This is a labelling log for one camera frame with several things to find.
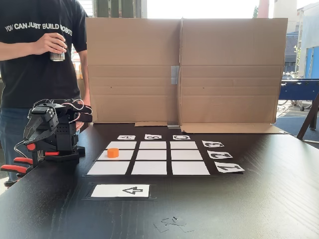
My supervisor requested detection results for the silver drink can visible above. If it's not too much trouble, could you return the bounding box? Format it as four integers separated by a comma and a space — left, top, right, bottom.
49, 51, 66, 62

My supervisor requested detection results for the white nine-square grid sheet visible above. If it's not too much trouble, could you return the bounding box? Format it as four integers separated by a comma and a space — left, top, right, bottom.
83, 140, 218, 178

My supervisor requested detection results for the person's right hand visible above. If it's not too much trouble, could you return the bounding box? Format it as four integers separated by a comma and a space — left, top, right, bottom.
33, 32, 68, 56

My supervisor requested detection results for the standing person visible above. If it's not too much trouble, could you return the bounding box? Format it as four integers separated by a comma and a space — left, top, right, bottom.
0, 0, 92, 186

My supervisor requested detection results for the paper sheet with arrow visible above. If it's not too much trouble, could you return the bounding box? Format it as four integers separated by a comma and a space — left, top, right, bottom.
82, 183, 158, 201

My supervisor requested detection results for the paper sheet number 3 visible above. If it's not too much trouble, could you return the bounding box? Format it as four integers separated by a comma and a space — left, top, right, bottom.
201, 140, 225, 148

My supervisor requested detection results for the paper sheet number 2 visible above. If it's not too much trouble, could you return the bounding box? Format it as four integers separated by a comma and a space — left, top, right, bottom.
207, 150, 234, 159

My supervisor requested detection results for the brown cardboard screen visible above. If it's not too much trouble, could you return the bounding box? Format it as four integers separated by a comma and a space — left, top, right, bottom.
85, 16, 290, 134

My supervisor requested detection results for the paper sheet number 1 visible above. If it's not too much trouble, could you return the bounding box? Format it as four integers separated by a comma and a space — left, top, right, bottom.
213, 161, 246, 173

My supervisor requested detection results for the red pillar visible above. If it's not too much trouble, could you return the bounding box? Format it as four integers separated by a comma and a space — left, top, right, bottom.
258, 0, 270, 18

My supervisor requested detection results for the blue foosball table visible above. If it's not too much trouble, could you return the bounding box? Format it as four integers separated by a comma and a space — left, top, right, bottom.
278, 78, 319, 112

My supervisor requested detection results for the dark wooden stand leg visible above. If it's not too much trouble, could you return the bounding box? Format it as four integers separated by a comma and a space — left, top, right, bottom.
296, 91, 319, 150

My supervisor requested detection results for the power cable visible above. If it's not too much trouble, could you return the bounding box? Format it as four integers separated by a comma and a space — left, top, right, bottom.
13, 140, 30, 160

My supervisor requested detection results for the black clamp with red handles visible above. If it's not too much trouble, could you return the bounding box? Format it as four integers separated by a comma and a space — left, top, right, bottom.
0, 143, 60, 187

